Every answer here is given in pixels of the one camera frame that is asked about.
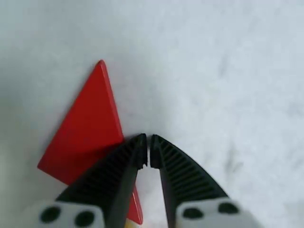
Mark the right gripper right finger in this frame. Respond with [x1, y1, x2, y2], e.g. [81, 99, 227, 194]
[150, 134, 256, 228]

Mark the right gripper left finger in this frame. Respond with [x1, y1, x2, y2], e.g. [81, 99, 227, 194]
[35, 133, 148, 228]

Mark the red triangle tangram piece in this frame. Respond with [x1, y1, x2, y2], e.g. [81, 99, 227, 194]
[37, 59, 143, 225]

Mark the yellow tangram piece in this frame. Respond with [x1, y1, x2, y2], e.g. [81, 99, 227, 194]
[124, 218, 138, 228]

